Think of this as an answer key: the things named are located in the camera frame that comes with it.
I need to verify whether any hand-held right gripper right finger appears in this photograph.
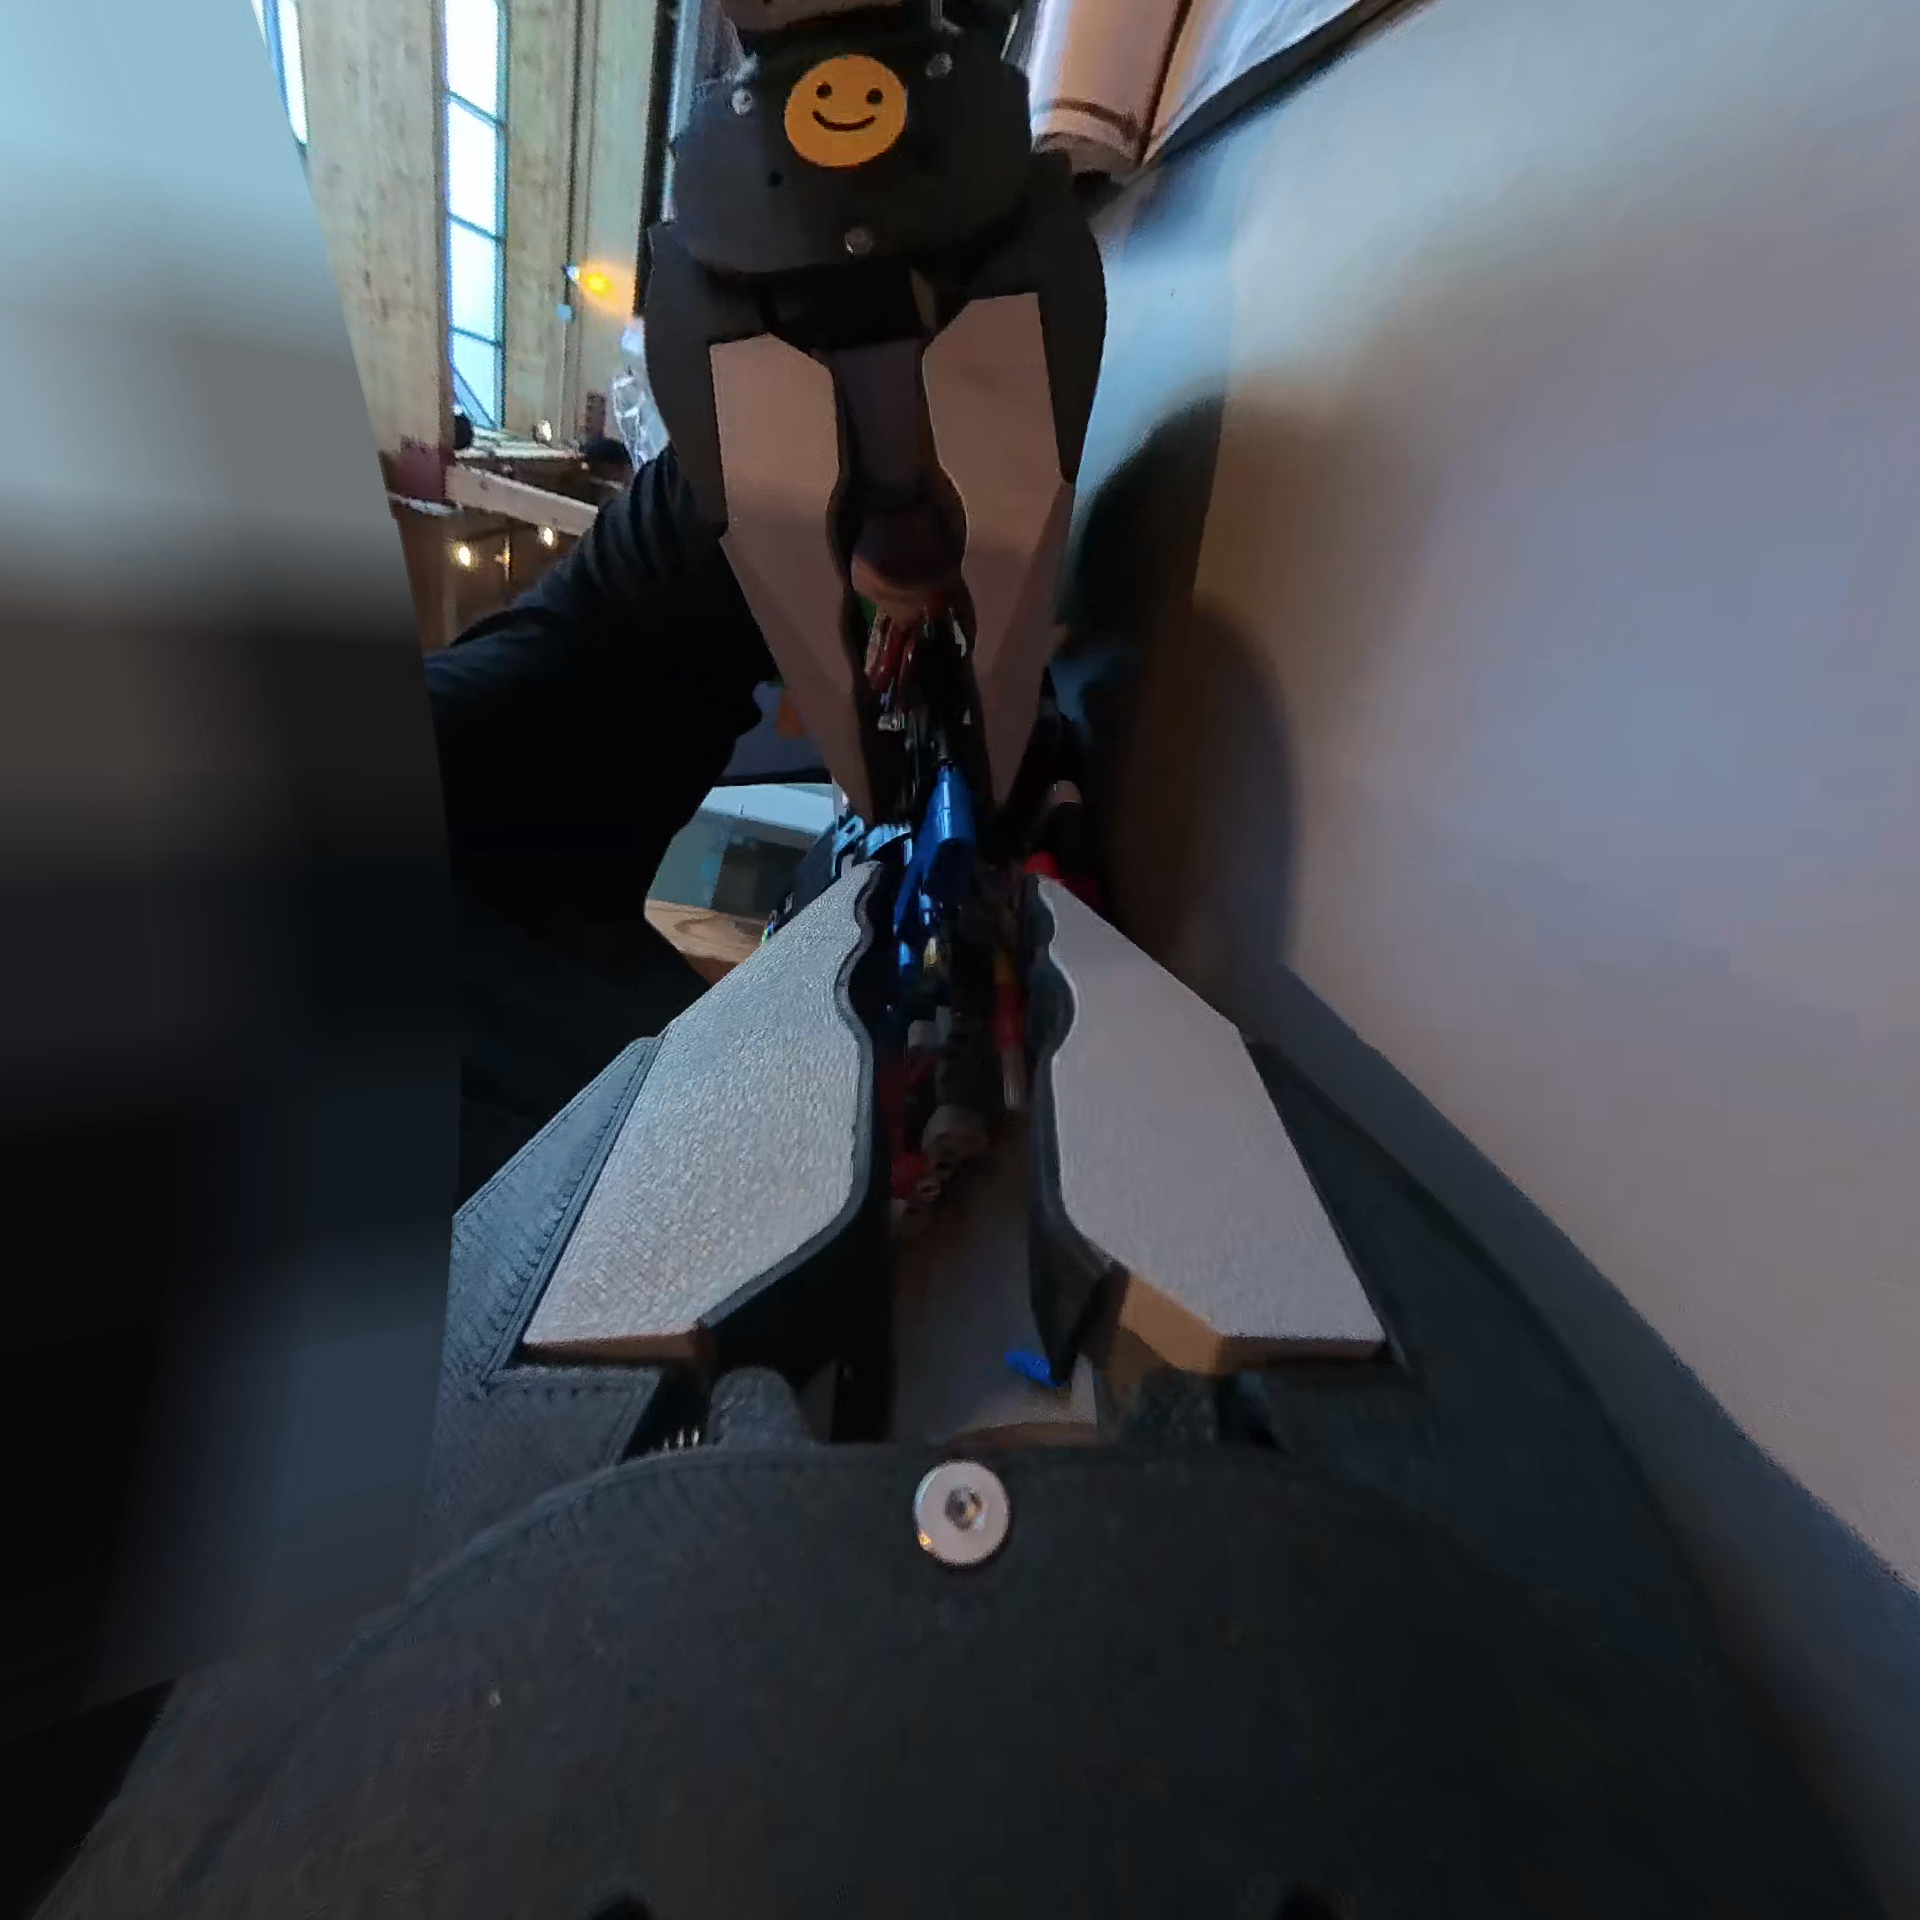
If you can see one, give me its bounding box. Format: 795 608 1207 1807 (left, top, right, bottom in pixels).
1026 875 1391 1383

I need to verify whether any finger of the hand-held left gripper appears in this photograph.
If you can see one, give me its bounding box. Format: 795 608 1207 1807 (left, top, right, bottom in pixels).
919 288 1078 820
709 336 890 825

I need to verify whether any tall window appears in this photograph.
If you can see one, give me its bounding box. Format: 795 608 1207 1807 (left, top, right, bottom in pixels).
247 0 312 151
438 0 516 434

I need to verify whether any toy brick car model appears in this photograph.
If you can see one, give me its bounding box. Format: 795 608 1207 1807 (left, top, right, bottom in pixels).
762 576 1117 1210

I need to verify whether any wooden side table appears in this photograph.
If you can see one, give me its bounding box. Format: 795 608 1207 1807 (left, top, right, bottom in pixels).
645 884 791 980

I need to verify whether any instruction booklet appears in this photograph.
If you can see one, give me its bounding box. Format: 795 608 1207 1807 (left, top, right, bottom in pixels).
1026 0 1442 190

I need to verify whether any person's left forearm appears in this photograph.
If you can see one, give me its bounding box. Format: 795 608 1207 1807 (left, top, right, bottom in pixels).
424 442 782 902

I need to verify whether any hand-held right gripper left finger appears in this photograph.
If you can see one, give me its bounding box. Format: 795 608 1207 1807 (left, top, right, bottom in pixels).
522 862 889 1369

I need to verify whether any grey desk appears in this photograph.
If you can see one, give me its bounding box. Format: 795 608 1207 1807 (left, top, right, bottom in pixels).
1051 0 1920 1592

